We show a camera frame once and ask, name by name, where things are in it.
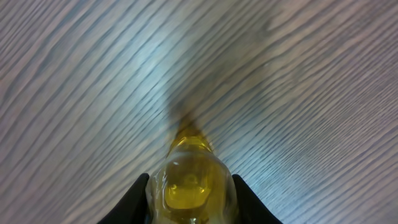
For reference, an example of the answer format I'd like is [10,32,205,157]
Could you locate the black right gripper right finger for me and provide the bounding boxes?
[232,174,282,224]

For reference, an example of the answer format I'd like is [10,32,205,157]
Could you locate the yellow drink bottle silver cap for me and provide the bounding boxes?
[146,123,239,224]

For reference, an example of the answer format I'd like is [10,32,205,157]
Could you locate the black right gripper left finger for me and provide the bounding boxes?
[98,173,150,224]

